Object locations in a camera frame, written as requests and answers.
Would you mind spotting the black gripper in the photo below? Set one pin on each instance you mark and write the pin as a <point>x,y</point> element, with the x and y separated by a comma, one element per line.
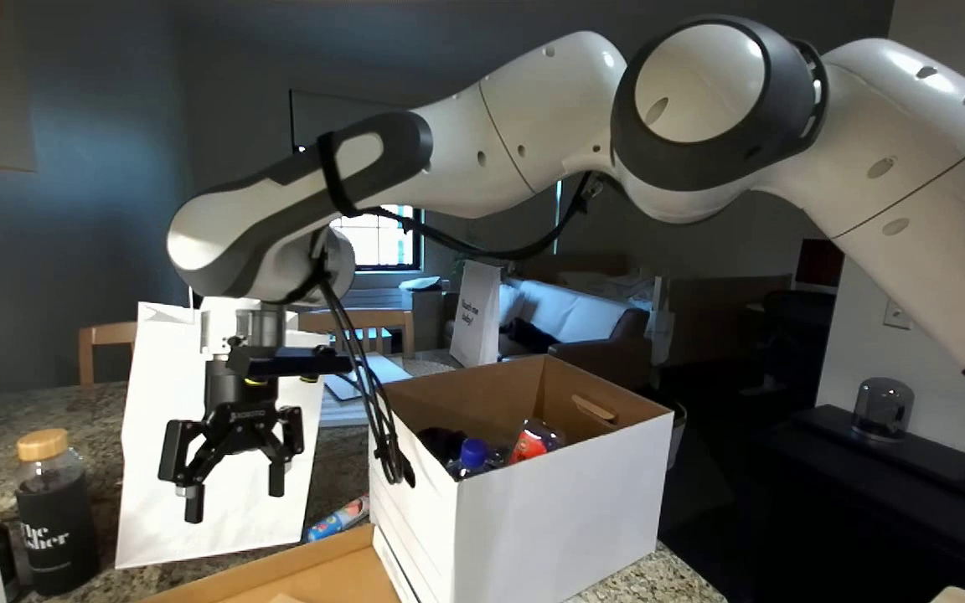
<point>243,398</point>

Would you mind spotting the dark monitor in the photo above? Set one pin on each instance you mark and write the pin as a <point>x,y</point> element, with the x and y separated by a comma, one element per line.
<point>818,262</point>

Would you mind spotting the glass jar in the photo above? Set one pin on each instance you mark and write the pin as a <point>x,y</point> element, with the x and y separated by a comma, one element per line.
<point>881,402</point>

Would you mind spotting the dark jar wooden lid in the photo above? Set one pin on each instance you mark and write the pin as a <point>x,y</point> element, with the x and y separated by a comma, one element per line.
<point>48,522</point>

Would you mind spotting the white light switch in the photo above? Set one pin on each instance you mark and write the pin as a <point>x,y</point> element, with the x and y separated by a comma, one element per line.
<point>894,314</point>

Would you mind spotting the big white cardboard box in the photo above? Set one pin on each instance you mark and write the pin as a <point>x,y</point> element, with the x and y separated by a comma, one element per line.
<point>549,522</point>

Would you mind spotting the blue packet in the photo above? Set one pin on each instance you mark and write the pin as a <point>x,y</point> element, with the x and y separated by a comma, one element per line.
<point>335,519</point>

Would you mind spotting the wooden chair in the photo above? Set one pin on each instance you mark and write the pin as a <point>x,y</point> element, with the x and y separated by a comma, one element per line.
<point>383,323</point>
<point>102,340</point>

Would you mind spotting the window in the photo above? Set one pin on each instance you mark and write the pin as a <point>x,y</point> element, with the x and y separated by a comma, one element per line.
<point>376,240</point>

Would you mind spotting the grey sofa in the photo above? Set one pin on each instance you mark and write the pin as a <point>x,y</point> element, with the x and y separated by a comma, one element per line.
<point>593,320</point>

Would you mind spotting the bottle with red label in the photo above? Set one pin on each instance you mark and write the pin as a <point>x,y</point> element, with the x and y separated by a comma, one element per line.
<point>530,443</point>

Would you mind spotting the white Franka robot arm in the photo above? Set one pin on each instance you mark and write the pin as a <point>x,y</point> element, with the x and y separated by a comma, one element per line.
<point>727,121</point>

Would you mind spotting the clear bottle blue cap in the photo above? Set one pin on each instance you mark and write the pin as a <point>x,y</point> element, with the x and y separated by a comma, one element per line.
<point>472,455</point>

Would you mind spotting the dark sideboard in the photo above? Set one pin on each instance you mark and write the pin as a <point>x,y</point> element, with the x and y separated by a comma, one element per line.
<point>872,503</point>

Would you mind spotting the narrow white paper bag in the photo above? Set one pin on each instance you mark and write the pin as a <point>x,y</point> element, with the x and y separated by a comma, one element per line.
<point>472,320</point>

